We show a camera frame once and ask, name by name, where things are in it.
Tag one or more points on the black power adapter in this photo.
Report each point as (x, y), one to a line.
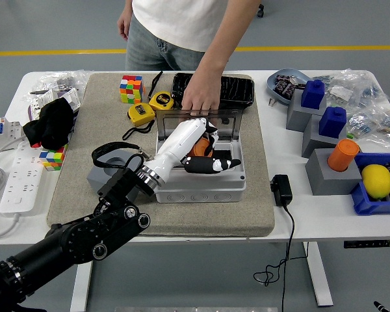
(282, 191)

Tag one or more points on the blue plastic bin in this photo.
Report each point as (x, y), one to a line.
(367, 206)

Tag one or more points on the yellow tape measure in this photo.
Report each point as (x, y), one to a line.
(140, 113)
(162, 101)

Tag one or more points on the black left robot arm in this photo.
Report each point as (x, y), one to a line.
(84, 240)

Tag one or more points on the person's left forearm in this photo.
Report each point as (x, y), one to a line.
(227, 39)

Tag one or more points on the large Rubik's cube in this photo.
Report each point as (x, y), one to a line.
(131, 89)

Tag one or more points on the person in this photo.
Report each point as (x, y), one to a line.
(175, 22)

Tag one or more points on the yellow lemon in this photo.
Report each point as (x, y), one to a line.
(377, 182)

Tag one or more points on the person's right hand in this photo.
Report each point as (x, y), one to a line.
(123, 26)

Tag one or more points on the white circuit breaker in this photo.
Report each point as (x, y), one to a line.
(3, 130)

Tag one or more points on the grey cube holder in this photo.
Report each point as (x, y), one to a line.
(96, 180)
(297, 117)
(313, 139)
(328, 183)

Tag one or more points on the black table control panel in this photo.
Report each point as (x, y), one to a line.
(370, 244)

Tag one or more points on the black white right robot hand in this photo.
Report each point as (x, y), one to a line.
(381, 306)

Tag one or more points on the blue block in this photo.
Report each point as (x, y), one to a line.
(313, 96)
(333, 123)

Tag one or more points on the clear bag of parts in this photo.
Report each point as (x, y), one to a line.
(354, 87)
(377, 126)

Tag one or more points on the light blue dish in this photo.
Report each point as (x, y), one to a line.
(274, 93)

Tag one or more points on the white breaker box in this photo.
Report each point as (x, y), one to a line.
(39, 100)
(70, 97)

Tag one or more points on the grey junction box clear lid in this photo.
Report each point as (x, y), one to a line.
(198, 195)

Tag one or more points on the small Rubik's cube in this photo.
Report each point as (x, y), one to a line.
(53, 157)

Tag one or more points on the white table leg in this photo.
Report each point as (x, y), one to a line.
(83, 286)
(320, 279)

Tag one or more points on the grey-brown mat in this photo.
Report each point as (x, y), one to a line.
(214, 217)

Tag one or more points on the dark snack packets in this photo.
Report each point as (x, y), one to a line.
(284, 87)

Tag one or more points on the person's left hand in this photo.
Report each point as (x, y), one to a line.
(201, 94)

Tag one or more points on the white power strip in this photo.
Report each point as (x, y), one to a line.
(22, 175)

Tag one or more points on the black plastic tray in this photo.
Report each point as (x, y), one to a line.
(237, 89)

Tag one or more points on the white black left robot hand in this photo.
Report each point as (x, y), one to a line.
(178, 146)

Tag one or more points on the clear plastic bag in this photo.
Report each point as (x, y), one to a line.
(61, 79)

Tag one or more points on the black cloth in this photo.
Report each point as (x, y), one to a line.
(52, 123)

